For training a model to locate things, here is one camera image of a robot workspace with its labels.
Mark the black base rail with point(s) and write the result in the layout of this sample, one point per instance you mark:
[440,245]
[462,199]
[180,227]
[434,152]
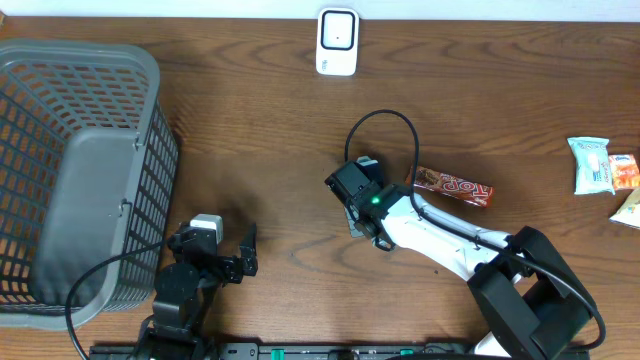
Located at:
[252,351]

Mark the grey plastic basket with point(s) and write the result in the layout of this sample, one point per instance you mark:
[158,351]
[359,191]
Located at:
[87,167]

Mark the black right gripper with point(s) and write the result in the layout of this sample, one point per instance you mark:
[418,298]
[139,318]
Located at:
[352,216]

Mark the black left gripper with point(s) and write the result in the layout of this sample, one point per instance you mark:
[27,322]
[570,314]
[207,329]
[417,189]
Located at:
[231,270]

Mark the white barcode scanner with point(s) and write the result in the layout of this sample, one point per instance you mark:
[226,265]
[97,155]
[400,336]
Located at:
[337,42]

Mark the yellow snack bag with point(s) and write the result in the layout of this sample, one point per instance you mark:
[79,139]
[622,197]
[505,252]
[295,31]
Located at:
[629,212]

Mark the mint green wipes pack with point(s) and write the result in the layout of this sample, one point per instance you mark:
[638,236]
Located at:
[593,171]

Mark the red chocolate bar wrapper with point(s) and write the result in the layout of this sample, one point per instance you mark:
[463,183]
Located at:
[468,191]

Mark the small orange carton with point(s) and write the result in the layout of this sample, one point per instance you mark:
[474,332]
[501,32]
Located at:
[625,172]

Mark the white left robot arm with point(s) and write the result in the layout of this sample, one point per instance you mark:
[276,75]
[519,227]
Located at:
[185,291]

